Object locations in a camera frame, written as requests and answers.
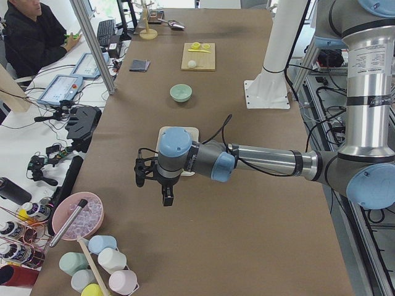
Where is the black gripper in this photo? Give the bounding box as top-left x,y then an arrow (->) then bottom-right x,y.
134,149 -> 179,207

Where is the white steamed bun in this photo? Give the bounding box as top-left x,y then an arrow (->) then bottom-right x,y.
187,60 -> 197,68

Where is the pink bowl with ice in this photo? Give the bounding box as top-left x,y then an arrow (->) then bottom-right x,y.
52,192 -> 104,241

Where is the mint green bowl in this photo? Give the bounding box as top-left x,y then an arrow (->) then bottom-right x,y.
170,84 -> 193,103

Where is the cream rabbit tray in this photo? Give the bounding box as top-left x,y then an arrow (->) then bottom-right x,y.
154,126 -> 199,176

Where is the metal tube tool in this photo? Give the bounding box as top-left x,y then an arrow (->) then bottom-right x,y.
49,199 -> 88,248

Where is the blue cup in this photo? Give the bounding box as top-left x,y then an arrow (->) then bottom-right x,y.
88,235 -> 117,255

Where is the white cup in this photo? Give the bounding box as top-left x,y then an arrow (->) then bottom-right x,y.
98,248 -> 127,274

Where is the wooden stick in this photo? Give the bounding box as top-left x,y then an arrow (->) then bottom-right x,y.
77,237 -> 110,296

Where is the pink cup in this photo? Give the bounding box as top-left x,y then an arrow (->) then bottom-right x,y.
109,270 -> 138,295

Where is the green cup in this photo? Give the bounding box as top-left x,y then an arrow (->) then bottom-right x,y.
59,252 -> 88,276

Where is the grey cup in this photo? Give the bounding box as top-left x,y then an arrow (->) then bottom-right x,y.
70,269 -> 96,293

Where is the yellow cup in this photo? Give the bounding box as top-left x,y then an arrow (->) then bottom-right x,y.
81,283 -> 104,296

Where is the grey folded cloth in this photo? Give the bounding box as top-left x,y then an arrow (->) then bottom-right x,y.
129,59 -> 151,72

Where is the wooden cutting board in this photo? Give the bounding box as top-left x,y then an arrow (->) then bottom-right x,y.
181,43 -> 216,71

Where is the yellow plastic knife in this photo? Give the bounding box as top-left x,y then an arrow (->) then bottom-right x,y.
188,49 -> 212,54

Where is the near teach pendant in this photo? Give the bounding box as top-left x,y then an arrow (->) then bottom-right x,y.
37,75 -> 83,106

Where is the teach pendant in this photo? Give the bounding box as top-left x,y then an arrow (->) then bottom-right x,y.
70,53 -> 100,79
37,75 -> 83,106

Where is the far teach pendant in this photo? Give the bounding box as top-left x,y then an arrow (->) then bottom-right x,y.
70,53 -> 100,79

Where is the wooden mug tree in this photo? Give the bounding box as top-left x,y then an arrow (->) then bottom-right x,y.
139,0 -> 157,40

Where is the black bottle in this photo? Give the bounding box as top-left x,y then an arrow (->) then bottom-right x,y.
1,177 -> 31,205

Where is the metal scoop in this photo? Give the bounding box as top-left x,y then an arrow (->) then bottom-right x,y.
158,18 -> 186,30

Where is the black keyboard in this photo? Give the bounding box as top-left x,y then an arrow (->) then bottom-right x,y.
96,19 -> 115,47

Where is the red can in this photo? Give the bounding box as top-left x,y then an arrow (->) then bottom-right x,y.
1,265 -> 40,288

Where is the seated person in black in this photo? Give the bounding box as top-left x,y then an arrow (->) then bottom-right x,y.
4,1 -> 81,78

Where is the black plastic bracket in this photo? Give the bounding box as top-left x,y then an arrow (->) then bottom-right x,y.
65,106 -> 102,153

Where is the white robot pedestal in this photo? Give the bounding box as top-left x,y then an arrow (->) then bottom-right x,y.
244,0 -> 310,109

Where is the aluminium frame post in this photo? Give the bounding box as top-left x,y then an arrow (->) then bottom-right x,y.
70,0 -> 115,95

